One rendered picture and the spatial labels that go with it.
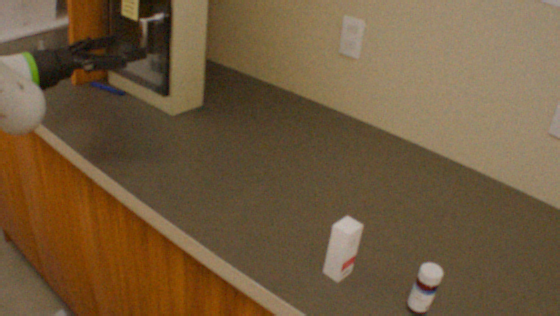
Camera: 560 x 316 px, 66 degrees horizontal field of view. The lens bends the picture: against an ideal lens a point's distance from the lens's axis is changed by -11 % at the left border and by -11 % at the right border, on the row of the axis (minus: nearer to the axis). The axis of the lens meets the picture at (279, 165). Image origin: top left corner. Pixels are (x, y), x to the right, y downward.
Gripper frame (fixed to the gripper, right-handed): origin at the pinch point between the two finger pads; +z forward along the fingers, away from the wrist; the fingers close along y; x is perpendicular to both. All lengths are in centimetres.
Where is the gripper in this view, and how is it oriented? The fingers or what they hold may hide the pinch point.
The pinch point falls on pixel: (126, 46)
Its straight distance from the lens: 122.0
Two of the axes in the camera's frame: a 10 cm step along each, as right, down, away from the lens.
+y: -7.7, -3.9, 5.0
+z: 6.3, -3.4, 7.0
